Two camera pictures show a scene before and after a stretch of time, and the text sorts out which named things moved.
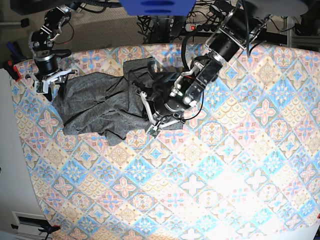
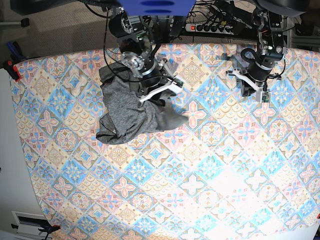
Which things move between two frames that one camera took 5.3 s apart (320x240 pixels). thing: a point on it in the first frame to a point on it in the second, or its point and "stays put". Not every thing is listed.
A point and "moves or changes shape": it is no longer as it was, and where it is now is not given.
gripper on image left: x=48 y=73 to x=156 y=77
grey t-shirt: x=108 y=104 moves or changes shape
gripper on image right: x=166 y=113 to x=258 y=72
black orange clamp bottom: x=51 y=229 stays put
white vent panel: x=29 y=224 stays put
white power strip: x=200 y=28 stays put
